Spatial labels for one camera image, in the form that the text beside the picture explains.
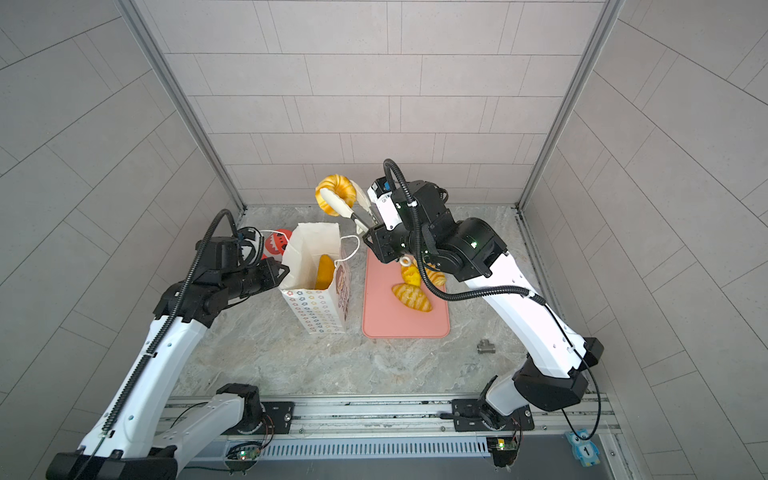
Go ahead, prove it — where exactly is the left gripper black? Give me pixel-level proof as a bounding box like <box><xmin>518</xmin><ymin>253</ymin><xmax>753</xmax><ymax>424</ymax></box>
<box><xmin>220</xmin><ymin>257</ymin><xmax>294</xmax><ymax>302</ymax></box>

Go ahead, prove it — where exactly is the bundt shaped fake bread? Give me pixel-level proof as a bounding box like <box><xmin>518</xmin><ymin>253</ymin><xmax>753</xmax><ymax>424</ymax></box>
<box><xmin>315</xmin><ymin>174</ymin><xmax>356</xmax><ymax>216</ymax></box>

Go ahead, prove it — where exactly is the long loaf fake bread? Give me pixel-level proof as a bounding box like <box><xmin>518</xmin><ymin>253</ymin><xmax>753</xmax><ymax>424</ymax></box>
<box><xmin>314</xmin><ymin>254</ymin><xmax>335</xmax><ymax>290</ymax></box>

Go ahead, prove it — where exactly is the white printed paper bag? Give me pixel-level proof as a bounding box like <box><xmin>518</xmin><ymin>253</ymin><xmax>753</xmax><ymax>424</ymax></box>
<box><xmin>279</xmin><ymin>223</ymin><xmax>361</xmax><ymax>334</ymax></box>

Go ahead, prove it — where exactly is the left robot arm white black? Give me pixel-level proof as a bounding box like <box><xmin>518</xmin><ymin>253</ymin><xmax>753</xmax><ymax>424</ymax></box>
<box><xmin>45</xmin><ymin>257</ymin><xmax>290</xmax><ymax>479</ymax></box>

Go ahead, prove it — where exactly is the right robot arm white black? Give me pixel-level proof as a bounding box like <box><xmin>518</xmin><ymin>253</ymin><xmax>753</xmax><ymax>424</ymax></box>
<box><xmin>315</xmin><ymin>175</ymin><xmax>604</xmax><ymax>430</ymax></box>

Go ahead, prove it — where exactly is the yellow small fake pastry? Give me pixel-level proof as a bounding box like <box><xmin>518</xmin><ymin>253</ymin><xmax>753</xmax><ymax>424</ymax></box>
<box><xmin>401</xmin><ymin>264</ymin><xmax>421</xmax><ymax>287</ymax></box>

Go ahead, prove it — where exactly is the braided fake bread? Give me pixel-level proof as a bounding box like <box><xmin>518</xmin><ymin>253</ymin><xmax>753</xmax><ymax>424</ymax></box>
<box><xmin>391</xmin><ymin>283</ymin><xmax>433</xmax><ymax>313</ymax></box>

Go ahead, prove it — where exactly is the striped twisted fake bread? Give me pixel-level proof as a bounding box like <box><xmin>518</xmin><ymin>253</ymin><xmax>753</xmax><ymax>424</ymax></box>
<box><xmin>425</xmin><ymin>268</ymin><xmax>446</xmax><ymax>287</ymax></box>

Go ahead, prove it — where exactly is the red shark plush toy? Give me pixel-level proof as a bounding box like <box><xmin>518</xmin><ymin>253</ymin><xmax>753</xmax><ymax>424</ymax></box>
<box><xmin>261</xmin><ymin>229</ymin><xmax>292</xmax><ymax>261</ymax></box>

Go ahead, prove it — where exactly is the pink plastic tray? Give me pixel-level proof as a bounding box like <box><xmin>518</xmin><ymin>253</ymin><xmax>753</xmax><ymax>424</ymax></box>
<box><xmin>362</xmin><ymin>251</ymin><xmax>450</xmax><ymax>339</ymax></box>

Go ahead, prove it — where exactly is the left green circuit board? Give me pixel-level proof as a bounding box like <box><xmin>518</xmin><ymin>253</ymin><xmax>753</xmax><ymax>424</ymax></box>
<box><xmin>226</xmin><ymin>442</ymin><xmax>262</xmax><ymax>462</ymax></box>

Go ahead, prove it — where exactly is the small grey metal fitting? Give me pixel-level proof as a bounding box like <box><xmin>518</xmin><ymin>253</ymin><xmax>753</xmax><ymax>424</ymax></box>
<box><xmin>477</xmin><ymin>339</ymin><xmax>496</xmax><ymax>354</ymax></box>

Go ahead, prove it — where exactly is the right circuit board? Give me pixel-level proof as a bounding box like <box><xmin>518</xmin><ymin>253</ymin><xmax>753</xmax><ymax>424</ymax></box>
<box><xmin>486</xmin><ymin>437</ymin><xmax>520</xmax><ymax>468</ymax></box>

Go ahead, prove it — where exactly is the blue owl number tag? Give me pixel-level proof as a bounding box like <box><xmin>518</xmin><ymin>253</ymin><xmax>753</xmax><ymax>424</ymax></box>
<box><xmin>566</xmin><ymin>429</ymin><xmax>601</xmax><ymax>468</ymax></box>

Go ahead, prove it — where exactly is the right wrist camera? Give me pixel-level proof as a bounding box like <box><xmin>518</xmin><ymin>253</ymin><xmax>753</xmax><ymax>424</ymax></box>
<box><xmin>367</xmin><ymin>177</ymin><xmax>402</xmax><ymax>231</ymax></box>

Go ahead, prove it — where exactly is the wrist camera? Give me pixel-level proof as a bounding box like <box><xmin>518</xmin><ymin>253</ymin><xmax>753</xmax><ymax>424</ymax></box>
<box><xmin>196</xmin><ymin>227</ymin><xmax>264</xmax><ymax>271</ymax></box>
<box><xmin>367</xmin><ymin>177</ymin><xmax>402</xmax><ymax>231</ymax></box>

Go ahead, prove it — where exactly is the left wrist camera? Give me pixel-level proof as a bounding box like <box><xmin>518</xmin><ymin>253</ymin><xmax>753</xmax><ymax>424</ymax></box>
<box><xmin>196</xmin><ymin>227</ymin><xmax>264</xmax><ymax>271</ymax></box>

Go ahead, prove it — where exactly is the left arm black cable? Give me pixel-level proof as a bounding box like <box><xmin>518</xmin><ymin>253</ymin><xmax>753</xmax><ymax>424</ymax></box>
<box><xmin>71</xmin><ymin>208</ymin><xmax>268</xmax><ymax>480</ymax></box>

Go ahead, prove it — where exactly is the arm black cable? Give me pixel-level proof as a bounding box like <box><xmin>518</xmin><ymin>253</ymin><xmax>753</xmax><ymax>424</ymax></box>
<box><xmin>382</xmin><ymin>158</ymin><xmax>603</xmax><ymax>442</ymax></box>
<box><xmin>71</xmin><ymin>208</ymin><xmax>268</xmax><ymax>480</ymax></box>

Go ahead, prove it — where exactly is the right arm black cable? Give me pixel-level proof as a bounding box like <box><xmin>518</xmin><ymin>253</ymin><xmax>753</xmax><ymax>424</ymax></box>
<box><xmin>382</xmin><ymin>158</ymin><xmax>603</xmax><ymax>442</ymax></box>

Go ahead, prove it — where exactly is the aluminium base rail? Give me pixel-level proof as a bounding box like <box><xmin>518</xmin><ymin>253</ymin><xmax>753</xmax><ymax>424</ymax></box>
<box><xmin>191</xmin><ymin>394</ymin><xmax>625</xmax><ymax>470</ymax></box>

